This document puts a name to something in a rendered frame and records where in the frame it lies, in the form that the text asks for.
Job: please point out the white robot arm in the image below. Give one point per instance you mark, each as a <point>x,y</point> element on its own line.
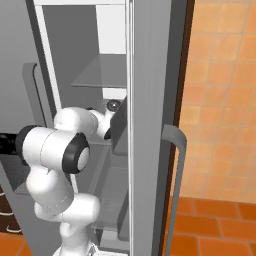
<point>50,150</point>

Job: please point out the dark grey door bin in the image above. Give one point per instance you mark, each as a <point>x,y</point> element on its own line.
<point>120,133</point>

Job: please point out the glass fridge shelf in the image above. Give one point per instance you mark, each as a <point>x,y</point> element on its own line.
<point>103,73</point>
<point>115,193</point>

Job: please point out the grey fridge body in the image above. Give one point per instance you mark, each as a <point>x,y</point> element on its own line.
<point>76,36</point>

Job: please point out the dark brown cupboard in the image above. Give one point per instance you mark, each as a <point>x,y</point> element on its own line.
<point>7,213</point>

